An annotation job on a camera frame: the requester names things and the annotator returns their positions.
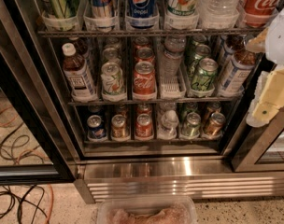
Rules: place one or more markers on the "front coca-cola can middle shelf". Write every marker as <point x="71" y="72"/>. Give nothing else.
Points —
<point x="144" y="78"/>

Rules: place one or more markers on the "blue pepsi can bottom shelf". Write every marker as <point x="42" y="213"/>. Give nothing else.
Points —
<point x="96" y="127"/>

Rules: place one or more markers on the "green can bottom shelf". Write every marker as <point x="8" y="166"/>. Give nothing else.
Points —
<point x="191" y="125"/>

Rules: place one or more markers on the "front green ginger ale can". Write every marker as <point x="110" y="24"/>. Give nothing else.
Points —
<point x="204" y="74"/>

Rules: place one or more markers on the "iced tea bottle white cap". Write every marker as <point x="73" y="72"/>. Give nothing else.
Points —
<point x="78" y="74"/>

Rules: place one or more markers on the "water bottle top shelf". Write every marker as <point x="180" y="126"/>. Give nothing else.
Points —
<point x="220" y="0"/>

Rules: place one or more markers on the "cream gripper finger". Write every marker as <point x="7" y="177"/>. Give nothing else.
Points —
<point x="257" y="44"/>
<point x="268" y="98"/>

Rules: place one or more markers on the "coca-cola can shelf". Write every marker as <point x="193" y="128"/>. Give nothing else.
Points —
<point x="145" y="54"/>
<point x="258" y="12"/>
<point x="144" y="78"/>

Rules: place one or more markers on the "clear water bottle middle shelf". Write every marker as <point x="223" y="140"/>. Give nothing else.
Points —
<point x="173" y="51"/>

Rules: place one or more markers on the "black fridge door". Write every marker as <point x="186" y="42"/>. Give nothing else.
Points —
<point x="33" y="85"/>

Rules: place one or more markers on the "coca-cola can top shelf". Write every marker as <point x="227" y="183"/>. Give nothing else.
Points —
<point x="258" y="12"/>

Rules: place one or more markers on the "clear plastic food container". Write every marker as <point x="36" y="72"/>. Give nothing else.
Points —
<point x="154" y="209"/>

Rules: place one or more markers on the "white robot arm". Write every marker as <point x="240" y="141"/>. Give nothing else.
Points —
<point x="274" y="44"/>

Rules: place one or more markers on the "front 7up can middle shelf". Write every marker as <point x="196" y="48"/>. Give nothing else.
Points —
<point x="112" y="78"/>

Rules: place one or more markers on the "red can bottom shelf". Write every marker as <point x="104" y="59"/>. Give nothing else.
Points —
<point x="143" y="126"/>

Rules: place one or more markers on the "right rear tea bottle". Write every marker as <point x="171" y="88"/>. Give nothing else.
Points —
<point x="231" y="44"/>

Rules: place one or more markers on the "red bull can top shelf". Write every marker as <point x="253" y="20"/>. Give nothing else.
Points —
<point x="102" y="9"/>

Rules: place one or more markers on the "water bottle bottom shelf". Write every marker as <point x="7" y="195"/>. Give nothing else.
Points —
<point x="168" y="125"/>

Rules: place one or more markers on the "gold can bottom shelf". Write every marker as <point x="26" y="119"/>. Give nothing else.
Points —
<point x="119" y="126"/>

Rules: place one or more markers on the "pepsi can top shelf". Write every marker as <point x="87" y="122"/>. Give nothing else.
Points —
<point x="141" y="8"/>

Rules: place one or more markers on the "bronze can bottom right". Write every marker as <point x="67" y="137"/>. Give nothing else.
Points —
<point x="214" y="124"/>

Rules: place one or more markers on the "right front tea bottle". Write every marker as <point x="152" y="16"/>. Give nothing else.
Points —
<point x="236" y="71"/>

